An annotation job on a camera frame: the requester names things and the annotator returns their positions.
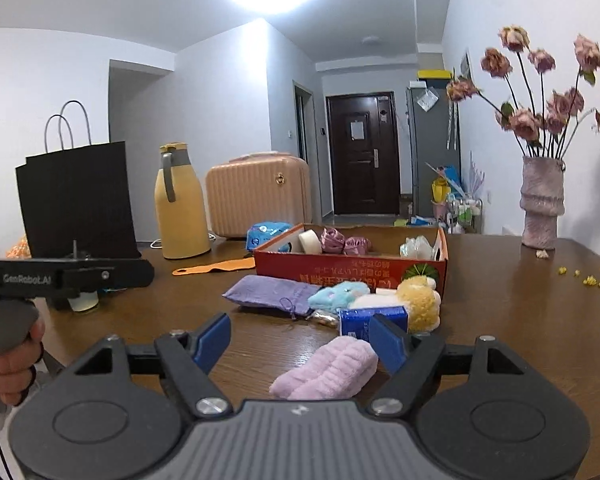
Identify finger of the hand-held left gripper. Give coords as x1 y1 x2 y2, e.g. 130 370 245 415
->
65 258 156 295

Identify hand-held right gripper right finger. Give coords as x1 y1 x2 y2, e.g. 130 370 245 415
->
367 314 526 417

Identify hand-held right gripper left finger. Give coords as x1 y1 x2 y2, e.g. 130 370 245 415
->
75 312 232 420

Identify small blue white box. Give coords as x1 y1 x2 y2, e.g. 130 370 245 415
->
339 306 409 337

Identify white yellow alpaca plush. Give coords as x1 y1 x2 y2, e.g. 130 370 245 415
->
352 276 442 333

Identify light blue plush toy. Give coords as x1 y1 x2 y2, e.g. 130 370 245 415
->
308 281 372 310

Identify lilac fluffy headband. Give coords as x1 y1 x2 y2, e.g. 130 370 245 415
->
269 336 379 401

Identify purple drawstring pouch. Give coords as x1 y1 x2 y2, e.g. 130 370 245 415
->
222 275 321 318

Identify red printed cardboard box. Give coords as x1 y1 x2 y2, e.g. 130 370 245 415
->
253 223 449 306

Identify iridescent cellophane packet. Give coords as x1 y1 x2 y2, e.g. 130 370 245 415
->
400 236 441 261

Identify mauve satin scrunchie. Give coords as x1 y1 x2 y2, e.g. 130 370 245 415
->
343 236 372 257

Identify white round sponge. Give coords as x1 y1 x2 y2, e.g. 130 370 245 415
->
299 230 323 254

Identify person's left hand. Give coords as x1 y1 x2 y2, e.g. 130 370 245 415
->
0 319 47 407

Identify plastic cup with straw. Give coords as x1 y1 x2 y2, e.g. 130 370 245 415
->
67 288 101 313

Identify shiny gold wrapper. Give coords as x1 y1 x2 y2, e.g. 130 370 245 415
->
307 309 342 330

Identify black paper bag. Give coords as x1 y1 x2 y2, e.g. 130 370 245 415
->
15 101 142 261

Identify yellow thermos jug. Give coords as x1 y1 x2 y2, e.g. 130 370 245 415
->
154 143 212 260

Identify blue tissue packet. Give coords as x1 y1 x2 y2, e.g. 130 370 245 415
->
245 221 293 252

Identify pink ribbed suitcase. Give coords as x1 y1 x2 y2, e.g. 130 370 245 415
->
205 152 312 240

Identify dark wooden door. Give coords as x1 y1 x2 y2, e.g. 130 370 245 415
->
326 92 401 216

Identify grey refrigerator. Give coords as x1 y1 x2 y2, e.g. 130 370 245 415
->
406 82 462 221

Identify purple feather decoration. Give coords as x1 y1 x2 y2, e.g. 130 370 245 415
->
469 150 486 198

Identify pink ceramic vase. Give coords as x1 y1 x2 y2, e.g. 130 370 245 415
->
520 156 566 250

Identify scattered yellow flower buds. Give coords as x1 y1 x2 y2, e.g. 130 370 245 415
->
557 265 600 289

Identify bunch of dried roses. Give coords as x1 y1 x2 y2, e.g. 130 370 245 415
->
446 25 600 158

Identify orange flat strap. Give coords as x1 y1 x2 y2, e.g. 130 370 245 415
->
172 258 257 277

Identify wire storage rack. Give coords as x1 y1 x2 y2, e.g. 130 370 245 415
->
447 199 482 233

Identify grey interior door frame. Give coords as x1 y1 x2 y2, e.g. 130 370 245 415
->
293 80 316 161

